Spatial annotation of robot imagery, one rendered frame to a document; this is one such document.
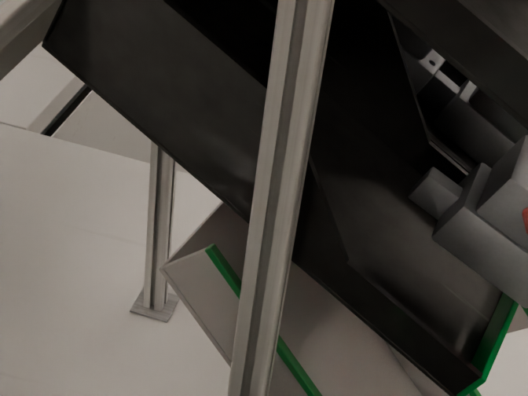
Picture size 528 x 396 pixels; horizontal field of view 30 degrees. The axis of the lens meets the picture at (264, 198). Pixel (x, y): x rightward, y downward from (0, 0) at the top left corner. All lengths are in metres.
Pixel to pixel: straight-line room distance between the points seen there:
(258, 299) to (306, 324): 0.14
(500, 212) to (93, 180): 0.73
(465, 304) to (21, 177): 0.72
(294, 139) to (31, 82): 0.94
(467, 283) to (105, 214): 0.62
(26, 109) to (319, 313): 0.72
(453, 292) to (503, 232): 0.07
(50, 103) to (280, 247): 0.87
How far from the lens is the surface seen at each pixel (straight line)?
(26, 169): 1.18
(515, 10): 0.48
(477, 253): 0.52
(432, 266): 0.56
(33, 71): 1.37
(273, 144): 0.43
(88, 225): 1.10
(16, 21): 0.54
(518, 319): 0.84
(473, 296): 0.57
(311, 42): 0.40
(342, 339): 0.66
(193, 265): 0.55
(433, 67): 0.65
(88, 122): 1.45
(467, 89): 0.65
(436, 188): 0.52
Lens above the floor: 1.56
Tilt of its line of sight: 37 degrees down
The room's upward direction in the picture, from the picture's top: 8 degrees clockwise
